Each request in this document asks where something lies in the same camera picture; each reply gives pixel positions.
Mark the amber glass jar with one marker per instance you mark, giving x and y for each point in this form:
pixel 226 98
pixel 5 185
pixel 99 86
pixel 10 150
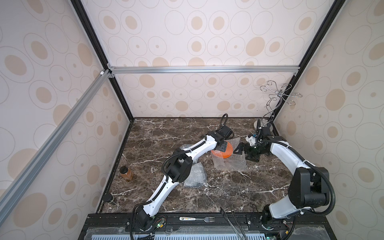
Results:
pixel 126 173

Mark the black frame post back left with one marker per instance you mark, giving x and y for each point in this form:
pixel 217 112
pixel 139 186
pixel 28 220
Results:
pixel 94 40

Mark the chrome wire mug tree stand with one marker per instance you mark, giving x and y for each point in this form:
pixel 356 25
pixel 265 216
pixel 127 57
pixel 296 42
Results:
pixel 277 96

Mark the aluminium rail back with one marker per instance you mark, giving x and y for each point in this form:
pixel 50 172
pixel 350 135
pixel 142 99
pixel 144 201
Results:
pixel 205 69

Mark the aluminium rail left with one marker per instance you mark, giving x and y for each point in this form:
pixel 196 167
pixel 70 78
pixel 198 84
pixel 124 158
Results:
pixel 29 173

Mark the black round knob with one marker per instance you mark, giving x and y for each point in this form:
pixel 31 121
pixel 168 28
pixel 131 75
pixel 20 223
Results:
pixel 109 199

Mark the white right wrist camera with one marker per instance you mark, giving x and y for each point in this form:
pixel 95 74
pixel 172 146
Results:
pixel 251 140

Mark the orange dinner plate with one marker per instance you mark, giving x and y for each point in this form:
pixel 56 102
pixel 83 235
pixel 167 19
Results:
pixel 226 154

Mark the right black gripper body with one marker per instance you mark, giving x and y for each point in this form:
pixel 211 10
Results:
pixel 250 149

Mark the bubble wrap sheet around orange plate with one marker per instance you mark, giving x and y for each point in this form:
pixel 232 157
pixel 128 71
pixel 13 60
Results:
pixel 233 163

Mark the black frame post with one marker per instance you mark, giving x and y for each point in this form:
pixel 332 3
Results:
pixel 319 36
pixel 94 40

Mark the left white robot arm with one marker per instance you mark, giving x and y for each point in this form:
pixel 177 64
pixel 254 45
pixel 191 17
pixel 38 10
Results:
pixel 176 169

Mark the black base platform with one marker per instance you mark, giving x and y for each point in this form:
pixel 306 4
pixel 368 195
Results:
pixel 117 227

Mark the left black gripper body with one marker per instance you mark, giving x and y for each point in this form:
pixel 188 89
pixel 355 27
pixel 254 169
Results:
pixel 223 146

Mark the black tongs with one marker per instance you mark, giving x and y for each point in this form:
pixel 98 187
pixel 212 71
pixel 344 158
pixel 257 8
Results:
pixel 238 231

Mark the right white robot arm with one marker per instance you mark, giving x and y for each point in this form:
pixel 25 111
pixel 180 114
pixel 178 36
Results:
pixel 310 190

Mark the fork with patterned handle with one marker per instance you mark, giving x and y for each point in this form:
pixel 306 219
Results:
pixel 206 219

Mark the black frame post back right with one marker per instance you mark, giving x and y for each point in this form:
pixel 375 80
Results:
pixel 319 36

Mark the aluminium rail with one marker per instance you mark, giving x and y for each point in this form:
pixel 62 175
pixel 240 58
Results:
pixel 29 173
pixel 205 69

